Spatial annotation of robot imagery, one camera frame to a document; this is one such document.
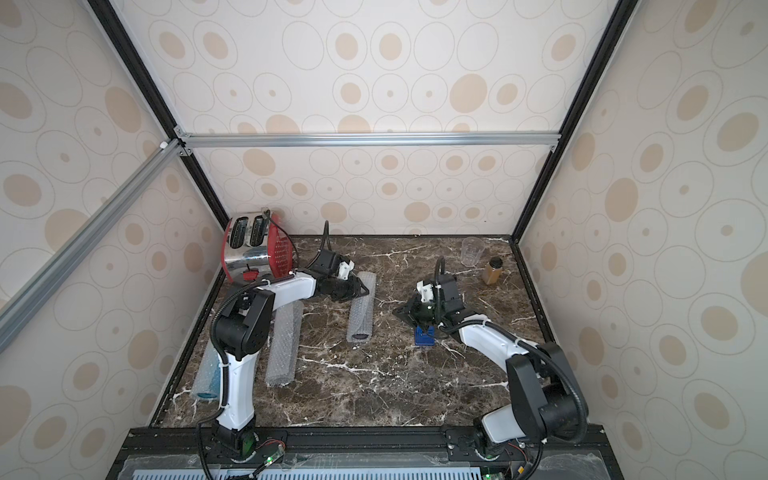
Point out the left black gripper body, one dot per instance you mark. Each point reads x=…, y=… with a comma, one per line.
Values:
x=342, y=290

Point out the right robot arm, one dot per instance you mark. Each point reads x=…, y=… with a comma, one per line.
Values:
x=546, y=400

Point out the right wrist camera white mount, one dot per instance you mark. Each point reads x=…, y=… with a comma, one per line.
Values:
x=426, y=292

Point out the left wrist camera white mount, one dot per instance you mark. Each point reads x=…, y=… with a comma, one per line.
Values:
x=344, y=270

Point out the brown spice jar black lid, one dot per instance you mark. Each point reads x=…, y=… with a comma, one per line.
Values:
x=492, y=271

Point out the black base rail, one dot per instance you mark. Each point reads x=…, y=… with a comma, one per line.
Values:
x=447, y=452

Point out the red and chrome toaster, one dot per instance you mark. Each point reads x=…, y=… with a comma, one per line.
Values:
x=255, y=247

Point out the clear drinking glass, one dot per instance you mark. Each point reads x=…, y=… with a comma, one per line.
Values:
x=472, y=250

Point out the horizontal aluminium frame bar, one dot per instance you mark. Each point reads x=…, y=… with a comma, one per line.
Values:
x=359, y=140

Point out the diagonal aluminium frame bar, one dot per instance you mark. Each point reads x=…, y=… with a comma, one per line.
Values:
x=37, y=291

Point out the blue tape dispenser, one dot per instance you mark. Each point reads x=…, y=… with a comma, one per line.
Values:
x=424, y=336

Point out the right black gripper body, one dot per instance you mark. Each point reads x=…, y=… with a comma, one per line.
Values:
x=424, y=314

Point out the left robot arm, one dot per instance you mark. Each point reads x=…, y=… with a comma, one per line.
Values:
x=241, y=326

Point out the stack of bubble wrap sheets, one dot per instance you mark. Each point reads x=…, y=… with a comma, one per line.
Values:
x=360, y=323

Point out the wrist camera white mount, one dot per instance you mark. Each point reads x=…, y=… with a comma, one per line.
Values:
x=344, y=270
x=426, y=292

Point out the black left frame post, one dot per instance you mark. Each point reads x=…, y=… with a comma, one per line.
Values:
x=107, y=17

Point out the black right frame post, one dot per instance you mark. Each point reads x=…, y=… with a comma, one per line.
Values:
x=620, y=18

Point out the black frame post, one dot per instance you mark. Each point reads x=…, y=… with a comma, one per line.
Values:
x=620, y=18
x=107, y=17

